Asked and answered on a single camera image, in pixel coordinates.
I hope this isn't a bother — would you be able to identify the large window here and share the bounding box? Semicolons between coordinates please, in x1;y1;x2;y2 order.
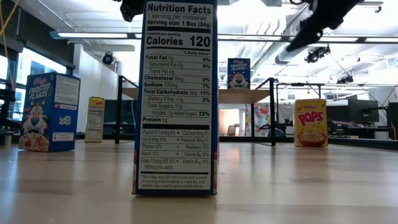
0;46;75;138

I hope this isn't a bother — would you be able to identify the colourful poster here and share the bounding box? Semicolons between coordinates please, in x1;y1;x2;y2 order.
245;102;280;138

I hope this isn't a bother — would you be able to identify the blue Frosted Flakes cereal box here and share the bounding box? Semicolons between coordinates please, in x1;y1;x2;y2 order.
18;72;81;153
227;57;251;90
132;0;219;197

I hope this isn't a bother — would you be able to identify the black large screen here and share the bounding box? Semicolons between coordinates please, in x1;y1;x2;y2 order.
104;99;136;134

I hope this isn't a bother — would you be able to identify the yellow cable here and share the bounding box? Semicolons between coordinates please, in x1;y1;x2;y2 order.
0;0;20;91

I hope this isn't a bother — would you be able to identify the black aluminium rig frame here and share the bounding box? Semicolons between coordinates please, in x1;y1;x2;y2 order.
0;132;398;151

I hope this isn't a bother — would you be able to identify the wooden shelf black metal frame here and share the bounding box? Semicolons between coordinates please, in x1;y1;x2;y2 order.
114;75;277;147

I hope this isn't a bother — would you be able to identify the black monitor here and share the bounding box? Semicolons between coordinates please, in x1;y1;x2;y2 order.
327;105;349;123
347;98;380;123

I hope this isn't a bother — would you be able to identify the yellow Pops cereal box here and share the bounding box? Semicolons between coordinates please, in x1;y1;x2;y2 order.
84;96;106;143
294;98;329;148

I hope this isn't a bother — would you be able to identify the black office desk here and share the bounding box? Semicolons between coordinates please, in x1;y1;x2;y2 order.
326;123;389;140

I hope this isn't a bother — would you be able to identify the LED light bar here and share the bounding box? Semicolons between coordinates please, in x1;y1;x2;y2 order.
49;30;398;44

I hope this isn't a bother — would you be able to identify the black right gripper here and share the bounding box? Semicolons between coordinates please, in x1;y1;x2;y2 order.
285;0;366;53

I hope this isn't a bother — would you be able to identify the black metal rack frame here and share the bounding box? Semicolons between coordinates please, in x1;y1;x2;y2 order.
275;82;398;108

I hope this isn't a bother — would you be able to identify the black track light cluster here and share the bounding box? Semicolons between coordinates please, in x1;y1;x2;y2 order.
303;45;332;65

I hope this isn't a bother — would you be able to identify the silver ventilation duct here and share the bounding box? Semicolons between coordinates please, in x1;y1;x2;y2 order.
275;30;312;65

